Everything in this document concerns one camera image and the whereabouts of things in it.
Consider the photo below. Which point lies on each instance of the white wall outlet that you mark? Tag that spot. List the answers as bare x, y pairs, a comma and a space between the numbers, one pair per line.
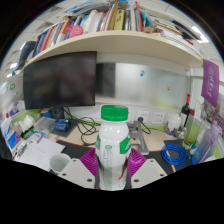
158, 117
143, 116

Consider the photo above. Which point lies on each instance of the black desk mat red edge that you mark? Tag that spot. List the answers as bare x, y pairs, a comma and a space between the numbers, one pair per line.
75, 150

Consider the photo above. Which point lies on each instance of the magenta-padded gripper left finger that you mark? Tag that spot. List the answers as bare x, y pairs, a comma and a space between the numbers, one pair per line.
89, 163

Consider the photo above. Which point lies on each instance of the small blue device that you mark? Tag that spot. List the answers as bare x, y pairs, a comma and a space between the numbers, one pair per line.
62, 124

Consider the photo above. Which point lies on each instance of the white handwritten paper sheet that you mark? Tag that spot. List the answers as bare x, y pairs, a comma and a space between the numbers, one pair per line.
40, 153

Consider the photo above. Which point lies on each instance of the dark blue mat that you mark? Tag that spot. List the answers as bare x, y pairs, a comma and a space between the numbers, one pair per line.
175, 142

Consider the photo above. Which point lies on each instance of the wooden shelf with books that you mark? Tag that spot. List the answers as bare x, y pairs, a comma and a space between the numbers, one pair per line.
116, 41

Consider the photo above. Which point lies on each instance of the grey metal laptop stand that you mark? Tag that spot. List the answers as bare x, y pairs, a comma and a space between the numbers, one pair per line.
138, 136

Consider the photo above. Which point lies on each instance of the dark wine bottle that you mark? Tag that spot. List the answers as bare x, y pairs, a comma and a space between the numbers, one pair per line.
185, 111

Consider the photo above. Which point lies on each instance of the green drinking glass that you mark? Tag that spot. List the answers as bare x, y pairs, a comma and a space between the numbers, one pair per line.
192, 133

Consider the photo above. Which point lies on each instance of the rectangular ceiling light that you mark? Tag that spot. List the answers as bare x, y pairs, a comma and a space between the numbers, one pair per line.
199, 34

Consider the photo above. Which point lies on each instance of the black computer monitor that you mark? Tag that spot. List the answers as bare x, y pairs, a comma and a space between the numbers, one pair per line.
60, 81

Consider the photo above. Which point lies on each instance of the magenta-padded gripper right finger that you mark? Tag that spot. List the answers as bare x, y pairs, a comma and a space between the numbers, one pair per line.
137, 163

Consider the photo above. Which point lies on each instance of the white bottle with green cap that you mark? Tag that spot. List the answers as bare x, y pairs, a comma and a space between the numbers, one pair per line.
112, 140

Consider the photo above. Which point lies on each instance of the purple pennant flag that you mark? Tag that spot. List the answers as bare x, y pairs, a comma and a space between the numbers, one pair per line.
210, 83

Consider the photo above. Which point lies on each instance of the clear plastic box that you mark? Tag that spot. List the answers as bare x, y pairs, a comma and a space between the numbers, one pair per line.
45, 125

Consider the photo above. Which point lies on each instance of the group photo poster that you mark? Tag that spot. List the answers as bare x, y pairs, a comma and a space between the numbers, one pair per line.
216, 115

